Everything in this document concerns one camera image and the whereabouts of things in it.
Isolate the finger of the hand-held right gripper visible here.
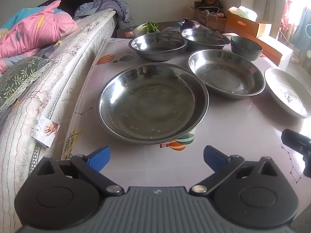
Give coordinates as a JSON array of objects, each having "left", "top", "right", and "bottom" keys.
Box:
[{"left": 281, "top": 129, "right": 311, "bottom": 176}]

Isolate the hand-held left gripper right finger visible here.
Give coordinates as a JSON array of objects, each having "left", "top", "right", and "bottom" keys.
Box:
[{"left": 189, "top": 146, "right": 279, "bottom": 196}]

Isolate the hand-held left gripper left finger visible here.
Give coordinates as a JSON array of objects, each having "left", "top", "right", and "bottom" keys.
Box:
[{"left": 31, "top": 146, "right": 125, "bottom": 196}]

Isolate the large stainless steel plate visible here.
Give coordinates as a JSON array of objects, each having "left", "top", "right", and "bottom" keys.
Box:
[{"left": 96, "top": 63, "right": 209, "bottom": 145}]

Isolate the dark green ceramic bowl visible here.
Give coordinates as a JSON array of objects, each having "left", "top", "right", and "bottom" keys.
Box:
[{"left": 230, "top": 36, "right": 263, "bottom": 62}]

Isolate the stainless steel bowl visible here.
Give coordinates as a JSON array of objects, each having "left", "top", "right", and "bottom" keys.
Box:
[
  {"left": 181, "top": 28, "right": 230, "bottom": 52},
  {"left": 129, "top": 32, "right": 188, "bottom": 62}
]

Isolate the white ceramic plate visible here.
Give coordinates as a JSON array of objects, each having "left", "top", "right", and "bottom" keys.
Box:
[{"left": 264, "top": 68, "right": 311, "bottom": 119}]

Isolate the white printed booklet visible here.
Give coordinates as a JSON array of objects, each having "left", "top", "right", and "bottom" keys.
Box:
[{"left": 35, "top": 115, "right": 61, "bottom": 148}]

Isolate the medium stainless steel plate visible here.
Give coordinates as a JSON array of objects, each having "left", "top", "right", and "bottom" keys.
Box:
[{"left": 188, "top": 49, "right": 266, "bottom": 100}]

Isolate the long brown white-topped box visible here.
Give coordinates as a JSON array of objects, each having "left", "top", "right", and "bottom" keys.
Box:
[{"left": 253, "top": 36, "right": 293, "bottom": 67}]

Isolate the green floral lace pillow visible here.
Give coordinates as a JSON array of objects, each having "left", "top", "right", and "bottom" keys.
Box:
[{"left": 0, "top": 56, "right": 55, "bottom": 113}]

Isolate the blue circle-print hanging cloth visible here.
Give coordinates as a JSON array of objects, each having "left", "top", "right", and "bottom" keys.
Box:
[{"left": 290, "top": 5, "right": 311, "bottom": 51}]

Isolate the white quilted mattress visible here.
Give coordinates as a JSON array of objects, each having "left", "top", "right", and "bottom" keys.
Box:
[{"left": 0, "top": 8, "right": 117, "bottom": 233}]

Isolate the open brown cardboard box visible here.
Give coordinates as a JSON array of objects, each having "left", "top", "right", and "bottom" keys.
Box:
[{"left": 225, "top": 10, "right": 272, "bottom": 38}]

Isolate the pink hanging cloth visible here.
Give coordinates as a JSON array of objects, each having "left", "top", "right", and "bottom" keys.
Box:
[{"left": 282, "top": 0, "right": 294, "bottom": 37}]

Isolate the red onion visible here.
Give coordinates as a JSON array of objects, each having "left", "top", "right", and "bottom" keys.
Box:
[{"left": 182, "top": 18, "right": 200, "bottom": 31}]

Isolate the open white cardboard carton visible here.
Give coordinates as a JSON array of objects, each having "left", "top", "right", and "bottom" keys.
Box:
[{"left": 187, "top": 5, "right": 227, "bottom": 33}]

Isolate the pink patterned quilt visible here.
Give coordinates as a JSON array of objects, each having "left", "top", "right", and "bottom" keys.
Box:
[{"left": 0, "top": 0, "right": 78, "bottom": 74}]

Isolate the pale green plastic bag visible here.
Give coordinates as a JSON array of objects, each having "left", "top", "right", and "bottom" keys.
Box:
[{"left": 228, "top": 5, "right": 257, "bottom": 22}]

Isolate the napa cabbage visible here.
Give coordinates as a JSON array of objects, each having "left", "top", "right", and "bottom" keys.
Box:
[{"left": 134, "top": 21, "right": 159, "bottom": 36}]

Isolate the grey blue clothes pile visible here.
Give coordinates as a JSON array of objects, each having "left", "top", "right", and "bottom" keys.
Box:
[{"left": 74, "top": 0, "right": 133, "bottom": 21}]

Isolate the dark printed paper bag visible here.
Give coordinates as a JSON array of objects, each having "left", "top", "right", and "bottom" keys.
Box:
[{"left": 202, "top": 0, "right": 224, "bottom": 9}]

